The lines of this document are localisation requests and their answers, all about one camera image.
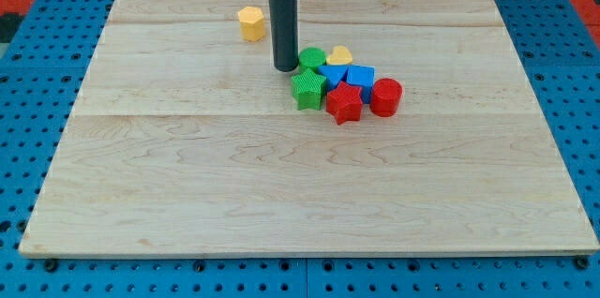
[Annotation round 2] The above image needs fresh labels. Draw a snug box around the yellow hexagon block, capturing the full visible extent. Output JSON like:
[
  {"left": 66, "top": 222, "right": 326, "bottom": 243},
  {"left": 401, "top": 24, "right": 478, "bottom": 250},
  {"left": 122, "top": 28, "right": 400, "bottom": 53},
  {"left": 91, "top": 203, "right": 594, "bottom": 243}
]
[{"left": 237, "top": 7, "right": 265, "bottom": 41}]

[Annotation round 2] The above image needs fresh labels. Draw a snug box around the green star block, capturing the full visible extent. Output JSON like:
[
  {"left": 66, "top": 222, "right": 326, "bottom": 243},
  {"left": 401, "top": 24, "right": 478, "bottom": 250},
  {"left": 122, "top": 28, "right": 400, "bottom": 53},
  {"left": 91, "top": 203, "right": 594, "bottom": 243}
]
[{"left": 291, "top": 68, "right": 326, "bottom": 111}]

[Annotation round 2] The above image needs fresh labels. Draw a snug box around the red star block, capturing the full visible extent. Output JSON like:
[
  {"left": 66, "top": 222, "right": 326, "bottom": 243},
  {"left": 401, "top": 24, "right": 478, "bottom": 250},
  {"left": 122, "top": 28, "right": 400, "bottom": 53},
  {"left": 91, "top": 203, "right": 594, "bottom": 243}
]
[{"left": 326, "top": 82, "right": 363, "bottom": 126}]

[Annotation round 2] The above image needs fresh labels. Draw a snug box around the blue triangle block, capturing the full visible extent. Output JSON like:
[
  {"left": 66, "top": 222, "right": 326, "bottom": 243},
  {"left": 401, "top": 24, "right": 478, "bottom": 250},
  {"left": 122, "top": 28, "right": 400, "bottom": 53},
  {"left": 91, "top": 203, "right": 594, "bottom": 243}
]
[{"left": 318, "top": 65, "right": 348, "bottom": 92}]

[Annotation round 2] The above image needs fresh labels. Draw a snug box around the green cylinder block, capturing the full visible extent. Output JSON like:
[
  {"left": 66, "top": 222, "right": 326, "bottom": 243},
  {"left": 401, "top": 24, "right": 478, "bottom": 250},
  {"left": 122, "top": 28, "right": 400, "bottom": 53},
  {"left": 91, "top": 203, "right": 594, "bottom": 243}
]
[{"left": 298, "top": 47, "right": 326, "bottom": 73}]

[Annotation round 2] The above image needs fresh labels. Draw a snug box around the blue cube block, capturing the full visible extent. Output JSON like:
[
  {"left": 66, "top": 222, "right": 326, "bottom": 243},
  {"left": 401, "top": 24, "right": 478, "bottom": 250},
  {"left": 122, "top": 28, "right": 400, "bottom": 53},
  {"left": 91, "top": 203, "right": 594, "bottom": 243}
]
[{"left": 346, "top": 65, "right": 375, "bottom": 104}]

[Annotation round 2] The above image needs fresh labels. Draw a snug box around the yellow heart block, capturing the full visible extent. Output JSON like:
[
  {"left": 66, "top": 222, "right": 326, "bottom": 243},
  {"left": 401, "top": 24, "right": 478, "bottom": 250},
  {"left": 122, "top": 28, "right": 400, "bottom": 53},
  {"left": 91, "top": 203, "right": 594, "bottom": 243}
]
[{"left": 326, "top": 45, "right": 353, "bottom": 66}]

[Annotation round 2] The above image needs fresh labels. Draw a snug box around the red cylinder block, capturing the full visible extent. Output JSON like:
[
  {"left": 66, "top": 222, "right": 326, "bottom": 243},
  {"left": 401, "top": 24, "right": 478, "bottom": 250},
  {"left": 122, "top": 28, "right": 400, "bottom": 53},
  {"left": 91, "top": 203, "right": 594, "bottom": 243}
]
[{"left": 369, "top": 78, "right": 403, "bottom": 117}]

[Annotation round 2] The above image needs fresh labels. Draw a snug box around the light wooden board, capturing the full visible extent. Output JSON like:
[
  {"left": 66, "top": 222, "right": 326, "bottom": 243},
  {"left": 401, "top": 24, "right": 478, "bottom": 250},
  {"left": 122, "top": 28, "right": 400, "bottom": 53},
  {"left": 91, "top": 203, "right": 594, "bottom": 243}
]
[{"left": 19, "top": 0, "right": 599, "bottom": 259}]

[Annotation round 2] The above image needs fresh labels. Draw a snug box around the black cylindrical pointer tool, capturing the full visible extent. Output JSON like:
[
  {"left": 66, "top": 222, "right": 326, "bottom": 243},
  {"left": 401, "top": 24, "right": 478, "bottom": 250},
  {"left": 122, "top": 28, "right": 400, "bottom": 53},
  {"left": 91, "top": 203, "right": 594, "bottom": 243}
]
[{"left": 268, "top": 0, "right": 299, "bottom": 72}]

